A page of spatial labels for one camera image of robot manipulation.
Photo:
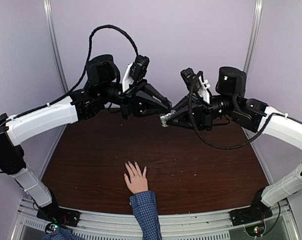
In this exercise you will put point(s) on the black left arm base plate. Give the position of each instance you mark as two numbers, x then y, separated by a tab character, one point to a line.
61	216

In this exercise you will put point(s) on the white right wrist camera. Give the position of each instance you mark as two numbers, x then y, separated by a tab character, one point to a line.
201	88

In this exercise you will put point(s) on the clear nail polish bottle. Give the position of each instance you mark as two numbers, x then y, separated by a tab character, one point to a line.
164	118

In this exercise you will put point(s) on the blue checkered shirt sleeve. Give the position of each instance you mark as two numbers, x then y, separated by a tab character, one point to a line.
144	207

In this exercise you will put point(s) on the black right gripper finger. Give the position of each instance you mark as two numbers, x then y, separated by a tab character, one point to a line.
179	120
182	107

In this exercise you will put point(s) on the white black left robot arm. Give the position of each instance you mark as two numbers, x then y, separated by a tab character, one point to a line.
103	86

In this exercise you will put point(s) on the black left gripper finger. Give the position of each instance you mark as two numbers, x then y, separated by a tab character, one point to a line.
150	90
149	106

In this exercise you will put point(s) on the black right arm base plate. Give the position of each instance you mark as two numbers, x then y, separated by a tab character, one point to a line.
243	216

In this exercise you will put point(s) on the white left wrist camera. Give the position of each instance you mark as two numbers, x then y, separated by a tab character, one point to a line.
135	72

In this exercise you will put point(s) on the left aluminium frame post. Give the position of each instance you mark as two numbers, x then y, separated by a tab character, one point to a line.
56	53

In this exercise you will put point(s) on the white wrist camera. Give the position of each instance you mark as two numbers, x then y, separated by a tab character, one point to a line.
135	72
201	88

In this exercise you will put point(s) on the right aluminium frame post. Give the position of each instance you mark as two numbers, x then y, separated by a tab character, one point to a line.
255	28

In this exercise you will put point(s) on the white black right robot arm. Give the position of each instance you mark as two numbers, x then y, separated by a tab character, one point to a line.
259	118

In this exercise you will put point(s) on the aluminium frame post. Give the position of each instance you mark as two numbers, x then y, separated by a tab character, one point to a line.
56	53
255	28

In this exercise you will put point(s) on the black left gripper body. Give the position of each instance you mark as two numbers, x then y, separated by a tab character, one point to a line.
127	100

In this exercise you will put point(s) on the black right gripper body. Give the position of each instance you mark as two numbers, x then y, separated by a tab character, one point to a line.
206	114

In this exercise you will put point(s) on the mannequin hand with painted nails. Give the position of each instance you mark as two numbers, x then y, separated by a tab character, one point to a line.
135	178

